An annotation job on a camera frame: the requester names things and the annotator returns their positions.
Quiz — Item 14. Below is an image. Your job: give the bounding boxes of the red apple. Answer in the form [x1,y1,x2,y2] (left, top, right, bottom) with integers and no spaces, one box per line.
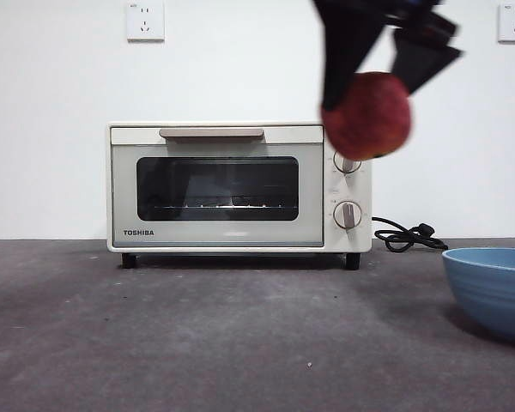
[320,71,413,162]

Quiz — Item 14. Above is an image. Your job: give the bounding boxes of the blue ribbed bowl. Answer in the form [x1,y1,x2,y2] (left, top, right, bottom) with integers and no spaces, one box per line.
[441,247,515,347]

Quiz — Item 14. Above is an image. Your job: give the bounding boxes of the glass oven door beige handle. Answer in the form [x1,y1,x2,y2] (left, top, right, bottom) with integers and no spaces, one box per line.
[110,124,325,249]

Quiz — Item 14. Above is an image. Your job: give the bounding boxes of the beige round oven knob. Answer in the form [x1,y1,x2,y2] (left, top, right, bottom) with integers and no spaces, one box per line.
[333,150,364,175]
[333,200,363,230]

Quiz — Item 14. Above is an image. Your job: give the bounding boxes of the cream toaster oven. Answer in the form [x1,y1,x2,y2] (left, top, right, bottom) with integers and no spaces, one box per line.
[106,120,373,270]

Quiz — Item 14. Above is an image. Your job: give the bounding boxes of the black oven power cable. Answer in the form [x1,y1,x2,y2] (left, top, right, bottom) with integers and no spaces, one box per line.
[371,215,450,253]

